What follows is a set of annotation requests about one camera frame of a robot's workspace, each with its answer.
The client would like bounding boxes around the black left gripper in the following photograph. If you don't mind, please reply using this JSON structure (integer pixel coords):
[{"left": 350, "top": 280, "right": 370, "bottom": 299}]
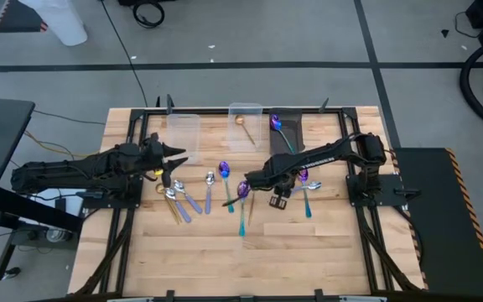
[{"left": 140, "top": 133, "right": 190, "bottom": 189}]

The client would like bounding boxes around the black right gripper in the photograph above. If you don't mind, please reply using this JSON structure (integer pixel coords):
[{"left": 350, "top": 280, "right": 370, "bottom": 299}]
[{"left": 222, "top": 165, "right": 293, "bottom": 210}]

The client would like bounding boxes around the iridescent purple teal spoon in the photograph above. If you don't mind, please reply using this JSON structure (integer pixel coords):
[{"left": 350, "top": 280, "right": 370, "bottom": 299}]
[
  {"left": 218, "top": 160, "right": 235, "bottom": 214},
  {"left": 269, "top": 113, "right": 296, "bottom": 154},
  {"left": 298, "top": 169, "right": 313, "bottom": 219},
  {"left": 236, "top": 180, "right": 252, "bottom": 238}
]

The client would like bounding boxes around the large clear plastic bin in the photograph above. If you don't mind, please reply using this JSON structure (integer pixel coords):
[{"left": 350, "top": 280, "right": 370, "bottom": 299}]
[{"left": 165, "top": 113, "right": 201, "bottom": 164}]

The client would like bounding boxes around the small clear plastic bin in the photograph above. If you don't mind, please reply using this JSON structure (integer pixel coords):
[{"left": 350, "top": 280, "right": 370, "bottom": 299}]
[{"left": 227, "top": 102, "right": 263, "bottom": 153}]

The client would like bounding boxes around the grey plastic bin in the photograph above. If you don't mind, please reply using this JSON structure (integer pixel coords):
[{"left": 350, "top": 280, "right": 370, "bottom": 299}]
[{"left": 268, "top": 107, "right": 306, "bottom": 156}]

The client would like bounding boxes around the white paper sheet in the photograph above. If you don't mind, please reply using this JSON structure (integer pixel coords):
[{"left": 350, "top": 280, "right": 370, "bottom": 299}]
[{"left": 29, "top": 191, "right": 86, "bottom": 227}]

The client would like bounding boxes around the round metal disc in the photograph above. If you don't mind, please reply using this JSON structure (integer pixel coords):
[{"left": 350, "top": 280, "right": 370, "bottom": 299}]
[{"left": 44, "top": 227, "right": 74, "bottom": 244}]

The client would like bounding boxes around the white light bar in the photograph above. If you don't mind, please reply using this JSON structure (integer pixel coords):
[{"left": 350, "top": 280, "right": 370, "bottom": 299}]
[
  {"left": 106, "top": 296, "right": 155, "bottom": 302},
  {"left": 339, "top": 296, "right": 388, "bottom": 302}
]

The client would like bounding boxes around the white plastic bucket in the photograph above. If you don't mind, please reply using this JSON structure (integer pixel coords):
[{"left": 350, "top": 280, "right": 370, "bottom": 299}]
[{"left": 18, "top": 0, "right": 88, "bottom": 47}]

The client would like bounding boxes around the small black hazard-striped mat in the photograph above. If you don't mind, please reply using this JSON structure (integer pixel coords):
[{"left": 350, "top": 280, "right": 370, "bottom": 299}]
[{"left": 0, "top": 0, "right": 49, "bottom": 34}]

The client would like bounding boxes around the large black hazard-striped mat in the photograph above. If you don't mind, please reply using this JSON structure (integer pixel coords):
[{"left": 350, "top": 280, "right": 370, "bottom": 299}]
[{"left": 393, "top": 146, "right": 483, "bottom": 298}]

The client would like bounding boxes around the long black floor cable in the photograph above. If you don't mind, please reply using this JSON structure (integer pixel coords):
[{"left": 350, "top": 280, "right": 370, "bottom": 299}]
[{"left": 100, "top": 0, "right": 149, "bottom": 108}]

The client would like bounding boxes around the yellow floor cable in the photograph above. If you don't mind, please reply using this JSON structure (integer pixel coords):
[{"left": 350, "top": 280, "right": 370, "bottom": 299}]
[{"left": 23, "top": 129, "right": 100, "bottom": 159}]

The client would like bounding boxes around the black cable coil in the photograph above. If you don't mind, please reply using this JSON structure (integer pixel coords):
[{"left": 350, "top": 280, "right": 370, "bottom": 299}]
[{"left": 131, "top": 0, "right": 166, "bottom": 29}]

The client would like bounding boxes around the black aluminium table frame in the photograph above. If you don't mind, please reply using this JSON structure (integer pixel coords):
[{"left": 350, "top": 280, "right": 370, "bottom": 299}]
[{"left": 73, "top": 107, "right": 425, "bottom": 302}]

